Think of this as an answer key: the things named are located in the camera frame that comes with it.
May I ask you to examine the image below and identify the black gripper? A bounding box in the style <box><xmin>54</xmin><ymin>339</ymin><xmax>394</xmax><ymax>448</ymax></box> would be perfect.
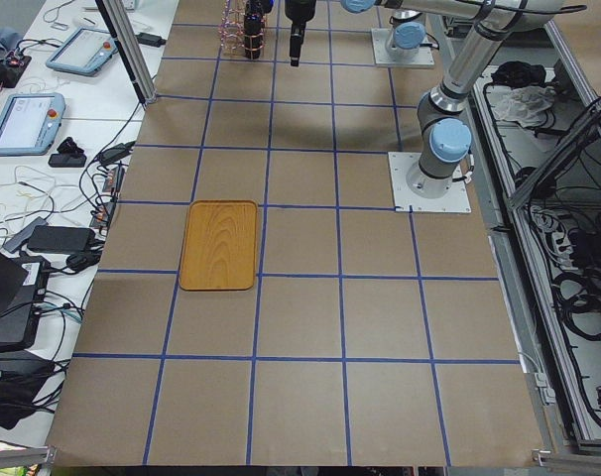
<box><xmin>285</xmin><ymin>0</ymin><xmax>316</xmax><ymax>23</ymax></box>

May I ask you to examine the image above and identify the dark wine bottle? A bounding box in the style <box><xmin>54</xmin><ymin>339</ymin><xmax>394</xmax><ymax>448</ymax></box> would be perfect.
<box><xmin>243</xmin><ymin>0</ymin><xmax>266</xmax><ymax>60</ymax></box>
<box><xmin>289</xmin><ymin>22</ymin><xmax>306</xmax><ymax>67</ymax></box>

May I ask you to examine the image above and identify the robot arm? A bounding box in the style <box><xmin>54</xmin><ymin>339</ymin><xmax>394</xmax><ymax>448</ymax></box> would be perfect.
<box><xmin>341</xmin><ymin>0</ymin><xmax>586</xmax><ymax>198</ymax></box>
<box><xmin>284</xmin><ymin>1</ymin><xmax>426</xmax><ymax>66</ymax></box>

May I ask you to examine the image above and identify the wooden tray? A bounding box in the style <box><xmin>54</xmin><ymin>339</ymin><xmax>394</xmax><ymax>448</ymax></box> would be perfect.
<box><xmin>179</xmin><ymin>200</ymin><xmax>258</xmax><ymax>292</ymax></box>

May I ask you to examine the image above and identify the teach pendant far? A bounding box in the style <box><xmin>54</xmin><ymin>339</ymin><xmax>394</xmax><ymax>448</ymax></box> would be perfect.
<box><xmin>46</xmin><ymin>28</ymin><xmax>118</xmax><ymax>76</ymax></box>

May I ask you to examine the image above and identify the teach pendant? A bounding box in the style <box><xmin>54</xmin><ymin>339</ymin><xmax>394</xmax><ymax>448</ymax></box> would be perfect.
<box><xmin>0</xmin><ymin>92</ymin><xmax>66</xmax><ymax>157</ymax></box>
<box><xmin>46</xmin><ymin>28</ymin><xmax>118</xmax><ymax>76</ymax></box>

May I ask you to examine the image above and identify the white crumpled cloth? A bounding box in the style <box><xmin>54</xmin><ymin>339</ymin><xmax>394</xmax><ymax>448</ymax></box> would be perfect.
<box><xmin>493</xmin><ymin>85</ymin><xmax>556</xmax><ymax>128</ymax></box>

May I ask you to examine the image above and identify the teach pendant near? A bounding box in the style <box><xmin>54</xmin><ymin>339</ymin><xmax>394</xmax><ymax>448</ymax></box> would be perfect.
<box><xmin>0</xmin><ymin>92</ymin><xmax>66</xmax><ymax>157</ymax></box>

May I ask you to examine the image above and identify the black power brick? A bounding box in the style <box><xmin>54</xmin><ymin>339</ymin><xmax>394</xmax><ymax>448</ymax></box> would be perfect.
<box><xmin>27</xmin><ymin>225</ymin><xmax>94</xmax><ymax>254</ymax></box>

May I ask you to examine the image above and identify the black laptop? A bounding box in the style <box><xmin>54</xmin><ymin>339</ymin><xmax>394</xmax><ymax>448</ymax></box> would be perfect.
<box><xmin>0</xmin><ymin>252</ymin><xmax>50</xmax><ymax>352</ymax></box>

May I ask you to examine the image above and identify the copper wire bottle basket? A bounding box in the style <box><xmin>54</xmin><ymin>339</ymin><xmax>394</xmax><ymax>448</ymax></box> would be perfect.
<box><xmin>218</xmin><ymin>1</ymin><xmax>272</xmax><ymax>58</ymax></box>

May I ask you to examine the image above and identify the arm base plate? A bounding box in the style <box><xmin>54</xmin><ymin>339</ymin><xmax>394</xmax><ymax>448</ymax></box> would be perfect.
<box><xmin>388</xmin><ymin>152</ymin><xmax>471</xmax><ymax>214</ymax></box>
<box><xmin>371</xmin><ymin>23</ymin><xmax>434</xmax><ymax>69</ymax></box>

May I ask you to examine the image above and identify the aluminium frame post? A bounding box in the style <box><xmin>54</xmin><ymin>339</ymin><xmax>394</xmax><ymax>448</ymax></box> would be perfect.
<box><xmin>95</xmin><ymin>0</ymin><xmax>157</xmax><ymax>108</ymax></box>

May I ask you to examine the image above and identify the aluminium side frame rail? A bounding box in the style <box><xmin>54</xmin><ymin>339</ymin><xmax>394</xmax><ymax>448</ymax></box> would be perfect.
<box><xmin>471</xmin><ymin>19</ymin><xmax>601</xmax><ymax>455</ymax></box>

